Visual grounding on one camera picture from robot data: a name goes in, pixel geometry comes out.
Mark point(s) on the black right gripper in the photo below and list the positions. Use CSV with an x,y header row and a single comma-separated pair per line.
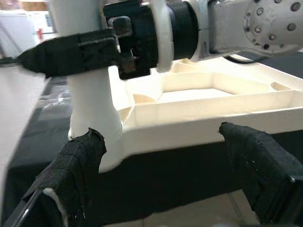
x,y
139,35

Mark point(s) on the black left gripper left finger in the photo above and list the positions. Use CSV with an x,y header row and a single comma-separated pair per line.
x,y
71,170

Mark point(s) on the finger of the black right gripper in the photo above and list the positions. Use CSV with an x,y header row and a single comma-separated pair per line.
x,y
66,56

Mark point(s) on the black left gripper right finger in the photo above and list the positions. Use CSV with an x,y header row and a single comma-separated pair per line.
x,y
265,170

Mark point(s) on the white plastic table leg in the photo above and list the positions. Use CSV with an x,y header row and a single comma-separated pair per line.
x,y
90,99

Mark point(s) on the white cabinet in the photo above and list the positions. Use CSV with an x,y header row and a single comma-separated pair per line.
x,y
19,30

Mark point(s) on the white plastic table top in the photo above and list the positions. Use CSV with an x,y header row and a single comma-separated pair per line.
x,y
189,132

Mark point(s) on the black tablecloth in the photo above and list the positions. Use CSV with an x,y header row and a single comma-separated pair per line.
x,y
165,170

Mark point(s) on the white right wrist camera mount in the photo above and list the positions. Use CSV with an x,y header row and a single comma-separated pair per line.
x,y
164,47

